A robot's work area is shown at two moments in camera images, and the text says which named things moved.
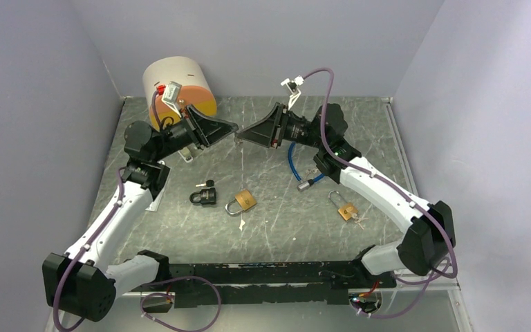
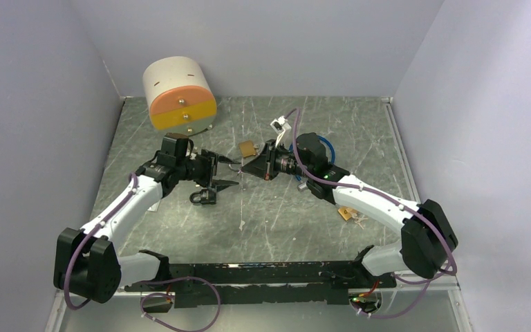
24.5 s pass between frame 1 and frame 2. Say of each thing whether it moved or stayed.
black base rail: stayed
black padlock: stayed
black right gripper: moved
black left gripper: moved
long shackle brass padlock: stayed
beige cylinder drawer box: stayed
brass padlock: moved
